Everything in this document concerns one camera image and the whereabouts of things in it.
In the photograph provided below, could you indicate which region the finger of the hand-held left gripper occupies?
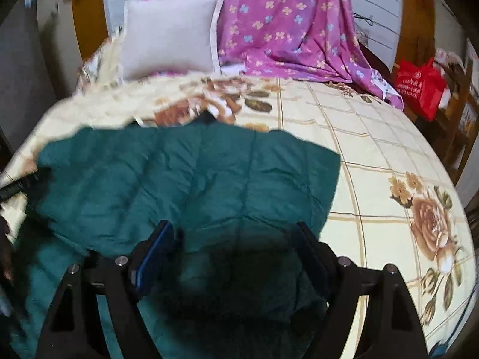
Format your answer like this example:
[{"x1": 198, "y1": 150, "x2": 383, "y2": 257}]
[{"x1": 0, "y1": 168, "x2": 52, "y2": 203}]

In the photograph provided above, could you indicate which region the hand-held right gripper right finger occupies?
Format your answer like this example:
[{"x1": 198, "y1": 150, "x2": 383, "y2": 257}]
[{"x1": 292, "y1": 222, "x2": 429, "y2": 359}]

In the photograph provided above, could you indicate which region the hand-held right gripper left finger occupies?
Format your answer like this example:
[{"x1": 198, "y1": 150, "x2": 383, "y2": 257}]
[{"x1": 35, "y1": 220, "x2": 177, "y2": 359}]

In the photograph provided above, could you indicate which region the green puffer jacket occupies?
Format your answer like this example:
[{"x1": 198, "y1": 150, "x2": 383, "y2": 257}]
[{"x1": 8, "y1": 123, "x2": 342, "y2": 359}]

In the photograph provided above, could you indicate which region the person's left hand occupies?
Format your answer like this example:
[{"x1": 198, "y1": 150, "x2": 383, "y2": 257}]
[{"x1": 0, "y1": 215, "x2": 18, "y2": 283}]

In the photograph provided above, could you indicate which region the bed with floral checked sheet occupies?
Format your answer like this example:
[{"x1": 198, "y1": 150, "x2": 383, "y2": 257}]
[{"x1": 0, "y1": 35, "x2": 473, "y2": 359}]

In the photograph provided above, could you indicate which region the wooden chair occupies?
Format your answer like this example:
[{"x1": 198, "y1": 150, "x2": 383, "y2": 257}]
[{"x1": 430, "y1": 47, "x2": 479, "y2": 185}]

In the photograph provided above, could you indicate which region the red plastic bag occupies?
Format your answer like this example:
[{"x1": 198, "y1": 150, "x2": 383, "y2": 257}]
[{"x1": 394, "y1": 57, "x2": 448, "y2": 121}]

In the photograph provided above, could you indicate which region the white square pillow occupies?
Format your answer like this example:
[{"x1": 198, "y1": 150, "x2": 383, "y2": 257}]
[{"x1": 121, "y1": 0, "x2": 226, "y2": 82}]

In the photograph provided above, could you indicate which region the pink floral blanket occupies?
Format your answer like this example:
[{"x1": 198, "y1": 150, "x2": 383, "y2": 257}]
[{"x1": 143, "y1": 0, "x2": 405, "y2": 112}]

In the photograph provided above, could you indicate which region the wooden door frame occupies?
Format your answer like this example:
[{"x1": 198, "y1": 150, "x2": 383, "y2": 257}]
[
  {"x1": 70, "y1": 0, "x2": 110, "y2": 69},
  {"x1": 394, "y1": 0, "x2": 438, "y2": 73}
]

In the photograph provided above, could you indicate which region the black cable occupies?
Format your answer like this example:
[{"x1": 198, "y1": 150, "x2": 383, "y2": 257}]
[{"x1": 354, "y1": 12, "x2": 377, "y2": 30}]

